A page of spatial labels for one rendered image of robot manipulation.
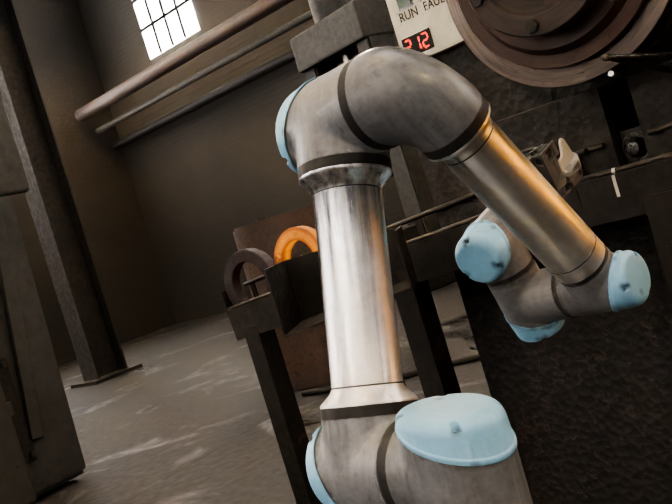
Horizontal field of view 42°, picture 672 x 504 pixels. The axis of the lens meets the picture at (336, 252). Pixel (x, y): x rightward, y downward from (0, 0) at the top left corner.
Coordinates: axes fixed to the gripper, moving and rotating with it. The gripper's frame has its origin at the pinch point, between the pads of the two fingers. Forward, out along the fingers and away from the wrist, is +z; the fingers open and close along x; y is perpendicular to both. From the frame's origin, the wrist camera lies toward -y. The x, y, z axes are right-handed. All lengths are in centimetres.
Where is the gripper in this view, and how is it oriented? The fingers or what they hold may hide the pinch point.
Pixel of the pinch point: (571, 161)
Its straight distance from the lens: 150.1
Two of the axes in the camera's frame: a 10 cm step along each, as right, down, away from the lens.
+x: -7.0, 1.9, 6.9
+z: 5.3, -5.1, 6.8
